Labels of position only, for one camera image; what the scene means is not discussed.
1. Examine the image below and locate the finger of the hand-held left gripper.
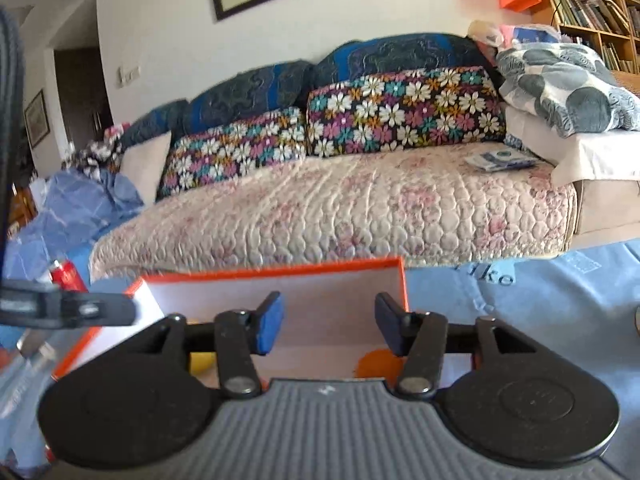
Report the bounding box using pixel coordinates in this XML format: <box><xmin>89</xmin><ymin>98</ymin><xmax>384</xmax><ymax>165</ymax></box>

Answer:
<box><xmin>57</xmin><ymin>290</ymin><xmax>137</xmax><ymax>328</ymax></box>

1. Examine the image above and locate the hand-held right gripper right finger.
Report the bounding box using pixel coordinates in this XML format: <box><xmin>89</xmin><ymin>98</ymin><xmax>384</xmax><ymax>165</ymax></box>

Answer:
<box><xmin>375</xmin><ymin>292</ymin><xmax>546</xmax><ymax>397</ymax></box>

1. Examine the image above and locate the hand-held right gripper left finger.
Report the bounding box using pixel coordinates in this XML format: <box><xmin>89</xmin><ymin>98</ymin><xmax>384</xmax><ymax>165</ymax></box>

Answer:
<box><xmin>117</xmin><ymin>291</ymin><xmax>286</xmax><ymax>401</ymax></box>

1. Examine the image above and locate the large orange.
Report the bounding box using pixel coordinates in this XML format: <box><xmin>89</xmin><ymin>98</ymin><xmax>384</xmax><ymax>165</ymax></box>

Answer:
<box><xmin>354</xmin><ymin>349</ymin><xmax>407</xmax><ymax>381</ymax></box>

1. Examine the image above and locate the large orange cardboard box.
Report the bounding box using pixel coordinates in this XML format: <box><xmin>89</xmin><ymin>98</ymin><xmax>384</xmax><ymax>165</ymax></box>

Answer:
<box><xmin>52</xmin><ymin>256</ymin><xmax>410</xmax><ymax>391</ymax></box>

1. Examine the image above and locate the yellow pear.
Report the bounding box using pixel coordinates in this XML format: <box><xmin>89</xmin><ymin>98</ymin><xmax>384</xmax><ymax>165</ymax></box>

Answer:
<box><xmin>190</xmin><ymin>352</ymin><xmax>217</xmax><ymax>376</ymax></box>

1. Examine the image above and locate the red soda can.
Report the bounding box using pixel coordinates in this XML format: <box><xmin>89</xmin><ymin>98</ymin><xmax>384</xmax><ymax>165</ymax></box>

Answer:
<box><xmin>48</xmin><ymin>258</ymin><xmax>91</xmax><ymax>293</ymax></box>

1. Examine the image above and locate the crumpled blue sheet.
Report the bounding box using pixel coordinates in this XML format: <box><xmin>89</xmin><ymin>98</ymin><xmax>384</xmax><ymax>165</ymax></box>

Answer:
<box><xmin>0</xmin><ymin>167</ymin><xmax>146</xmax><ymax>291</ymax></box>

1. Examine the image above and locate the quilted floral sofa cover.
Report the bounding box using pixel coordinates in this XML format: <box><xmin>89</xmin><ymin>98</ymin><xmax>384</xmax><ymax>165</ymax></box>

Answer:
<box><xmin>89</xmin><ymin>146</ymin><xmax>577</xmax><ymax>285</ymax></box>

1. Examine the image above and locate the light blue printed tablecloth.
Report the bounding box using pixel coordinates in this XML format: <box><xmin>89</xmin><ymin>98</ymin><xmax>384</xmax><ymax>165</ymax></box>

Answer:
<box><xmin>0</xmin><ymin>240</ymin><xmax>640</xmax><ymax>476</ymax></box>

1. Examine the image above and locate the white pillow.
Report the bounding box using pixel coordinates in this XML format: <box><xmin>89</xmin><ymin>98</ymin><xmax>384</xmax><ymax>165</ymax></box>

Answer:
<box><xmin>120</xmin><ymin>131</ymin><xmax>173</xmax><ymax>207</ymax></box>

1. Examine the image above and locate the black white patterned cloth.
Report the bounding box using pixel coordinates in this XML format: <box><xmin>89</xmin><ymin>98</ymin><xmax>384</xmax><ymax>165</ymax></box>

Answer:
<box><xmin>62</xmin><ymin>127</ymin><xmax>126</xmax><ymax>181</ymax></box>

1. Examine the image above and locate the floral patterned cushion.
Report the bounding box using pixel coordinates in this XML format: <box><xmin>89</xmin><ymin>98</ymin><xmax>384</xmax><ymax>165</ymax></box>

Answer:
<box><xmin>305</xmin><ymin>66</ymin><xmax>507</xmax><ymax>158</ymax></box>
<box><xmin>156</xmin><ymin>106</ymin><xmax>308</xmax><ymax>200</ymax></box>

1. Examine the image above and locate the small framed picture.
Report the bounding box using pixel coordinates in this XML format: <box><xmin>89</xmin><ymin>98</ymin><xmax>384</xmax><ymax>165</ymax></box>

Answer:
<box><xmin>23</xmin><ymin>89</ymin><xmax>50</xmax><ymax>148</ymax></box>

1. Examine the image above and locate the dark blue cushion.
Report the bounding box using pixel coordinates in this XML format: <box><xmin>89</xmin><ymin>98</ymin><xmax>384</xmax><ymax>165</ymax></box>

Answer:
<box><xmin>312</xmin><ymin>33</ymin><xmax>493</xmax><ymax>91</ymax></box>
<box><xmin>182</xmin><ymin>60</ymin><xmax>313</xmax><ymax>133</ymax></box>
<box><xmin>117</xmin><ymin>99</ymin><xmax>190</xmax><ymax>150</ymax></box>

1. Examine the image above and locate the blue white booklet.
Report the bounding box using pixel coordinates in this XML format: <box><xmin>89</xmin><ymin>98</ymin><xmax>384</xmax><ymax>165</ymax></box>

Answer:
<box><xmin>462</xmin><ymin>149</ymin><xmax>541</xmax><ymax>173</ymax></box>

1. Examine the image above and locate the white folded bedding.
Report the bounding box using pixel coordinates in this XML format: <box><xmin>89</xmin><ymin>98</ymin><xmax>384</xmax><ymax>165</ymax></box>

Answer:
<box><xmin>502</xmin><ymin>102</ymin><xmax>640</xmax><ymax>236</ymax></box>

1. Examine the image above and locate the grey spotted blanket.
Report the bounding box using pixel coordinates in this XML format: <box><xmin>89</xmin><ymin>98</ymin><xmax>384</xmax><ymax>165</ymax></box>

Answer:
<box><xmin>495</xmin><ymin>41</ymin><xmax>640</xmax><ymax>139</ymax></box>

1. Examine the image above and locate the white pink plastic bag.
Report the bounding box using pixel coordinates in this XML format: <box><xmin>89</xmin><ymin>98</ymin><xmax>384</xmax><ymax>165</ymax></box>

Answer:
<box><xmin>467</xmin><ymin>20</ymin><xmax>563</xmax><ymax>53</ymax></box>

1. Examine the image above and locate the wooden bookshelf with books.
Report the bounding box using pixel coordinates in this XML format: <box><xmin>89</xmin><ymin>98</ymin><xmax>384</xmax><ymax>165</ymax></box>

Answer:
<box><xmin>532</xmin><ymin>0</ymin><xmax>640</xmax><ymax>76</ymax></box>

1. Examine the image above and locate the black braided cable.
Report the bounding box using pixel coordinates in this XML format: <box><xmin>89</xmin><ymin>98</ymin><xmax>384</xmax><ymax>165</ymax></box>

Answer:
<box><xmin>0</xmin><ymin>5</ymin><xmax>27</xmax><ymax>281</ymax></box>

